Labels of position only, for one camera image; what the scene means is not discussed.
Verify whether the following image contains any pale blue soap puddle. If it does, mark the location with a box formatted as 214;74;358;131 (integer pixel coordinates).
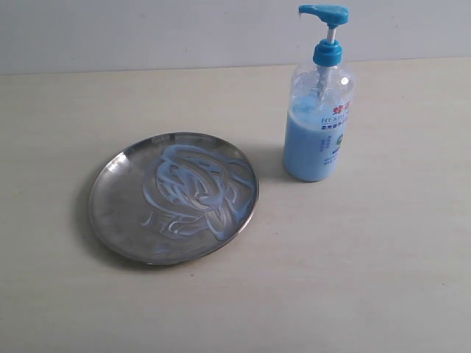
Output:
142;144;258;241

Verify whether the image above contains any round stainless steel plate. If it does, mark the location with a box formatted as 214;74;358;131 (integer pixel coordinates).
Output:
88;132;259;265

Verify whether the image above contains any blue soap pump bottle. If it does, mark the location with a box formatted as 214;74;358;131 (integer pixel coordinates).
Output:
283;4;355;182

